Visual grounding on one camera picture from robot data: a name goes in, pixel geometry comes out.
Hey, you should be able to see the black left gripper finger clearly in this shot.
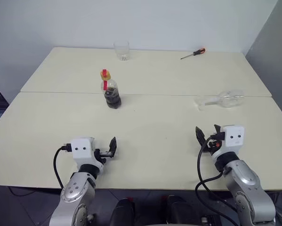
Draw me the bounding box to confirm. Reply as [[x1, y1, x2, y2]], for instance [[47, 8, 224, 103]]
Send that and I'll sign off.
[[108, 136, 118, 157]]

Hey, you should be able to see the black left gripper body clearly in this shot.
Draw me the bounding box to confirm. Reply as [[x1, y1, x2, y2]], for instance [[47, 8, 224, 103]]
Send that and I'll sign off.
[[93, 148, 115, 164]]

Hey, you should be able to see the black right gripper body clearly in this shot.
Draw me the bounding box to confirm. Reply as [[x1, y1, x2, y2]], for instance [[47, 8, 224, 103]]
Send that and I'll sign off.
[[206, 132, 226, 154]]

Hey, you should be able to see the clear plastic wine glass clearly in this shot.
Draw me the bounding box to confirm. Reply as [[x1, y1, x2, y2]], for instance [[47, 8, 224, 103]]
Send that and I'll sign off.
[[194, 89, 246, 112]]

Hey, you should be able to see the yellow bottle cap red tape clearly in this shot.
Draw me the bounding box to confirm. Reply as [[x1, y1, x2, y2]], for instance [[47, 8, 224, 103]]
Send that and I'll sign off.
[[99, 68, 112, 81]]

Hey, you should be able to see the dark soy sauce bottle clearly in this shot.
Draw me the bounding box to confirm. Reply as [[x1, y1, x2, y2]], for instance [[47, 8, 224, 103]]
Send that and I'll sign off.
[[100, 79, 122, 110]]

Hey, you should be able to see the dark rounded shape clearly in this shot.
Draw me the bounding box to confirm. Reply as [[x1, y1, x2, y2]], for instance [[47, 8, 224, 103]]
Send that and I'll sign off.
[[160, 194, 196, 226], [109, 197, 136, 226]]

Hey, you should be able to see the clear glass tumbler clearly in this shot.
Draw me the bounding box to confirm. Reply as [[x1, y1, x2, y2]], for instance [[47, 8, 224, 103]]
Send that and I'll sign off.
[[113, 40, 130, 62]]

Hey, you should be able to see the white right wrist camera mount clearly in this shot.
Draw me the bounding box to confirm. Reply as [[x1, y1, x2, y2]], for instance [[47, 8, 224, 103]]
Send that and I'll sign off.
[[211, 124, 246, 158]]

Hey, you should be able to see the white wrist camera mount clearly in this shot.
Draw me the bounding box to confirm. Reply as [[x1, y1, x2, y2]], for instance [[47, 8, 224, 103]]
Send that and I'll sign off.
[[211, 124, 246, 158], [69, 136, 96, 166]]

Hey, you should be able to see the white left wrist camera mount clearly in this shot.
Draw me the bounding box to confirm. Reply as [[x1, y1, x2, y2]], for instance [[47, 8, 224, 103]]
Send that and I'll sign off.
[[69, 136, 96, 166]]

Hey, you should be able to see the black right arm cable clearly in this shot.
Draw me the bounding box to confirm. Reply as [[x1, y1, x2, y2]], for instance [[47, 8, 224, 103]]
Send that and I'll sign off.
[[194, 137, 241, 226]]

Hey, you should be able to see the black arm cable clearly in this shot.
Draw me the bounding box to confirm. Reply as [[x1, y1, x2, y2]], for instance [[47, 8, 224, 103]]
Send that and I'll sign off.
[[53, 143, 72, 190], [194, 137, 241, 226]]

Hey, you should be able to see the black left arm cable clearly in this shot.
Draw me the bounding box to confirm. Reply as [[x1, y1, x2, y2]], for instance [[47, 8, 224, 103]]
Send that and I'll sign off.
[[53, 143, 72, 190]]

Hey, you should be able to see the orange black handled screwdriver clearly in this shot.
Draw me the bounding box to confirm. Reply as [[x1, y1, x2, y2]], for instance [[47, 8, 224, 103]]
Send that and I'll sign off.
[[180, 48, 206, 60]]

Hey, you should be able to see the black floor cable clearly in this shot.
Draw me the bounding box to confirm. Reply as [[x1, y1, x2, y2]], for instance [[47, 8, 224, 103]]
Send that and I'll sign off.
[[8, 186, 37, 197]]

